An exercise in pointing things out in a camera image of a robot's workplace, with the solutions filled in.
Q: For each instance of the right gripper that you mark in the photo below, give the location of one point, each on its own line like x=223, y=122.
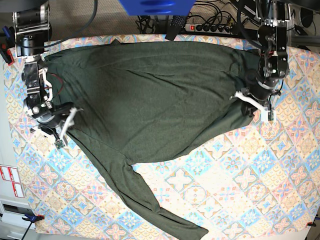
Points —
x=53, y=121

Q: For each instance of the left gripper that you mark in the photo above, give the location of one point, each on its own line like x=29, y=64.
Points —
x=256, y=96

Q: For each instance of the dark green long-sleeve shirt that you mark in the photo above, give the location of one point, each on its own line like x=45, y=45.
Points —
x=150, y=102

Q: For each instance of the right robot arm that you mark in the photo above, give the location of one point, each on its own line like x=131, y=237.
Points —
x=31, y=29

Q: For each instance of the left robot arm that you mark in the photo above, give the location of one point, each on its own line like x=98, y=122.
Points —
x=272, y=45

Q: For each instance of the patterned tile tablecloth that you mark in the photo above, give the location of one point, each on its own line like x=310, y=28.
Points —
x=259, y=180

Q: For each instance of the red white label stickers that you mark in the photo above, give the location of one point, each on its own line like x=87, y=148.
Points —
x=10, y=175

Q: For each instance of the blue clamp bottom left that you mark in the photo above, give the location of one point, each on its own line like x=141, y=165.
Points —
x=32, y=219

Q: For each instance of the black remote keypad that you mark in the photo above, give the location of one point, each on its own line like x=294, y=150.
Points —
x=177, y=23

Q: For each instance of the white cabinet drawer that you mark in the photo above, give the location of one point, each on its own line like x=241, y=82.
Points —
x=12, y=212

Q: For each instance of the orange clamp bottom right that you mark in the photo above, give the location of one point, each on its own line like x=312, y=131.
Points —
x=311, y=224

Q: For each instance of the blue plastic box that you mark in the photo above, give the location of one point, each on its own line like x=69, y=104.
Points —
x=157, y=7

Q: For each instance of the white power strip red switch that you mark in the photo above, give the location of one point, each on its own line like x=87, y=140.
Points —
x=207, y=28

